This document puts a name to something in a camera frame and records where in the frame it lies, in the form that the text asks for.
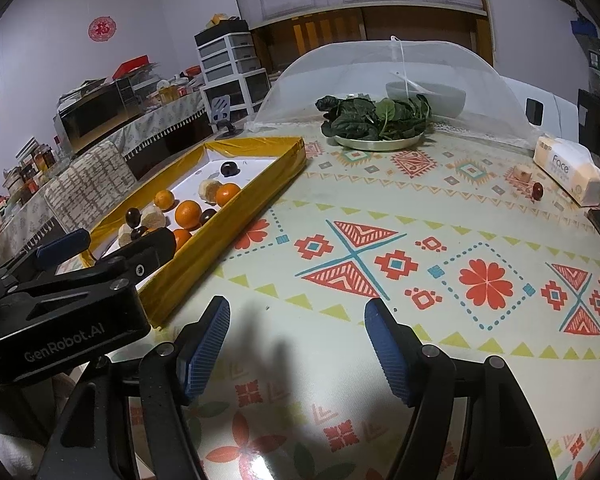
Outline patterned tablecloth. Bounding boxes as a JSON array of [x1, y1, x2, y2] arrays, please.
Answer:
[[105, 120, 600, 480]]

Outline patterned chair back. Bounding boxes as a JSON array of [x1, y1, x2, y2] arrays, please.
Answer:
[[45, 140, 136, 226]]

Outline phone stand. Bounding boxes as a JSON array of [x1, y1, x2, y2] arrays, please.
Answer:
[[209, 95, 241, 141]]

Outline spinach leaves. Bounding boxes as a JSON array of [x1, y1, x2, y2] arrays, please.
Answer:
[[315, 95, 433, 141]]

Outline white mesh food cover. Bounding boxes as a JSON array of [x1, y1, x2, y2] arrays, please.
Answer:
[[252, 37, 528, 141]]

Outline brown wooden cabinet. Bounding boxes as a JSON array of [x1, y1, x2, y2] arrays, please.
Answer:
[[250, 7, 496, 76]]

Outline metal plate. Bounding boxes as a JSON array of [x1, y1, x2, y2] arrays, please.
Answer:
[[330, 130, 426, 151]]

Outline microwave oven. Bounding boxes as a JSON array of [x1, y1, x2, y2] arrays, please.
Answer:
[[54, 80, 146, 153]]

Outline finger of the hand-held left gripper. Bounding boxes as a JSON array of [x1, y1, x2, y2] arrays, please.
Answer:
[[0, 228, 92, 286], [55, 228, 177, 291]]

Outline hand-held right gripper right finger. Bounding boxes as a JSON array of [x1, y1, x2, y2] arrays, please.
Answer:
[[364, 297, 561, 480]]

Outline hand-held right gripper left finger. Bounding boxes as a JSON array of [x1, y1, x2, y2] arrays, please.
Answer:
[[35, 296, 231, 480]]

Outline cloth-covered side table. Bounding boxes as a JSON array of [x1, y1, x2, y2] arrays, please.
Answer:
[[0, 90, 216, 261]]

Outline red box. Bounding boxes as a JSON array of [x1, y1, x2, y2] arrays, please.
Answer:
[[114, 56, 153, 78]]

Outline white plastic chair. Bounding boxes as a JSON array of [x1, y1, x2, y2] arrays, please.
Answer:
[[500, 76, 581, 143]]

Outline yellow cardboard box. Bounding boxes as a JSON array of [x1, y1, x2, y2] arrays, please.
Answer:
[[77, 136, 307, 330]]

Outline plastic drawer unit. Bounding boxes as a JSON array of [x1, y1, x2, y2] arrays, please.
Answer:
[[195, 19, 273, 123]]

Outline tissue paper pack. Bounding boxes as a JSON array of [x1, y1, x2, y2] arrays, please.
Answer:
[[532, 135, 600, 207]]

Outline red round wall decoration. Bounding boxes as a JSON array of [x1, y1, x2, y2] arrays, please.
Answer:
[[88, 16, 117, 41]]

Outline cluster of jars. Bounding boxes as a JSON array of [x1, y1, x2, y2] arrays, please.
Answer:
[[2, 137, 58, 196]]

